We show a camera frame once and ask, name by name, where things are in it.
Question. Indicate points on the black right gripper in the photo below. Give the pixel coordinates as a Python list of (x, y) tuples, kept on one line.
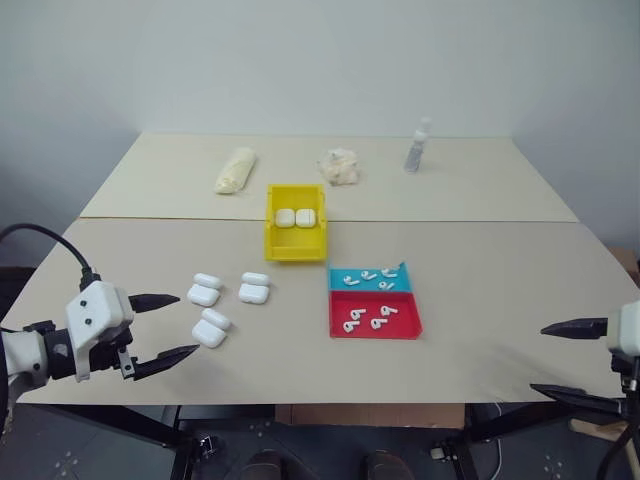
[(631, 380)]

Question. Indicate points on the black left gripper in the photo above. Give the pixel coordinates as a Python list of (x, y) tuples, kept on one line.
[(107, 355)]

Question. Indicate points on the white wireless earbud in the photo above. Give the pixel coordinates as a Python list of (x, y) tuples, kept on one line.
[(369, 275), (355, 315), (351, 279), (389, 272), (384, 285), (377, 323), (348, 327), (389, 310)]

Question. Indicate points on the yellow plastic bin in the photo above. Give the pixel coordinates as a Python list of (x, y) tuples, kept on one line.
[(295, 247)]

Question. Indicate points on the light wooden piece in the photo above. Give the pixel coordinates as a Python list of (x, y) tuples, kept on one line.
[(600, 429)]

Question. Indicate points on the brown cardboard carton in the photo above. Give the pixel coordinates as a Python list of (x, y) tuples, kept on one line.
[(627, 265)]

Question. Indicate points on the dark brown rounded shape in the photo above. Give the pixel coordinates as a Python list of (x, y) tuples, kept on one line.
[(267, 467), (387, 467)]

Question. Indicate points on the long pale yellow bag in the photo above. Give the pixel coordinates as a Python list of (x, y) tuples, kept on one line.
[(235, 172)]

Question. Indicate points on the red plastic tray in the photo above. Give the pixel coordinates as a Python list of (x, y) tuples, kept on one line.
[(405, 325)]

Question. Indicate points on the blue plastic tray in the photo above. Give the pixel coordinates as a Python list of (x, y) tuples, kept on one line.
[(400, 282)]

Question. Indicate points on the clear crumpled plastic bag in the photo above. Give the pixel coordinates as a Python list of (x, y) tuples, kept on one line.
[(339, 167)]

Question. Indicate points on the clear spray bottle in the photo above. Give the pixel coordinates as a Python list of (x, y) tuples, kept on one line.
[(415, 155)]

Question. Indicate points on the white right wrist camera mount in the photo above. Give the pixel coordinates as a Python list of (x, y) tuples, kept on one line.
[(625, 325)]

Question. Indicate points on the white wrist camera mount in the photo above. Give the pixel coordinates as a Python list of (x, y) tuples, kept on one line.
[(625, 325), (95, 310)]

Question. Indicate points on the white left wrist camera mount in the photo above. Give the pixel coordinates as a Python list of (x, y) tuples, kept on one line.
[(95, 310)]

